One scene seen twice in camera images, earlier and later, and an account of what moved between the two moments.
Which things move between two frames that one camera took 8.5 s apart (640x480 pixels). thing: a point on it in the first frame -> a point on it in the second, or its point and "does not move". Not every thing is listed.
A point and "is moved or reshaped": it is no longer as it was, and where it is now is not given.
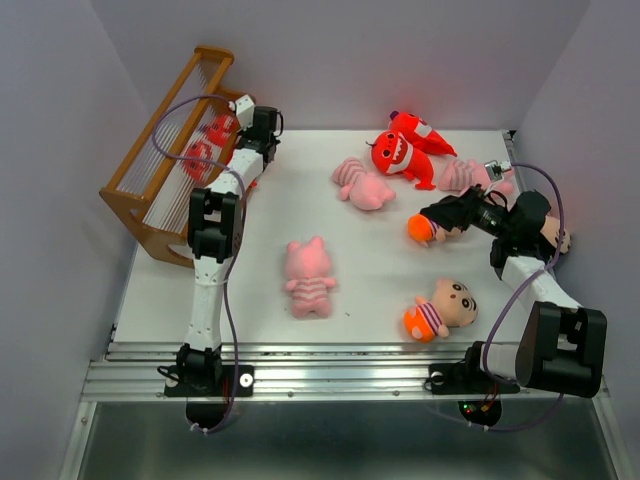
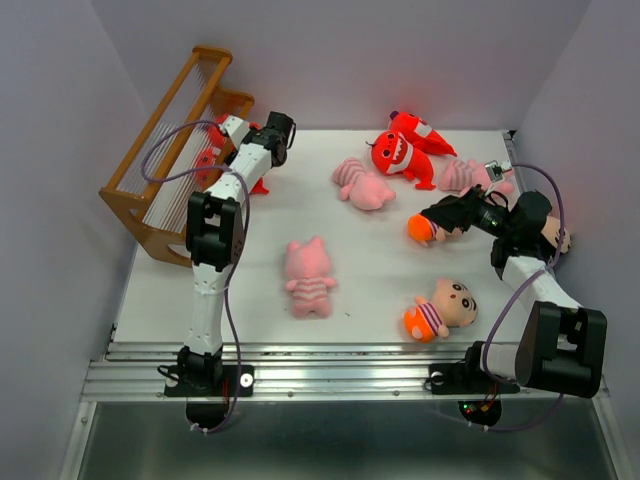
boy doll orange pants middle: x=423 y=229 does not move
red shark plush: x=393 y=153 does not move
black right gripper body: x=475 y=211 does not move
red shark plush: x=201 y=170 is moved or reshaped
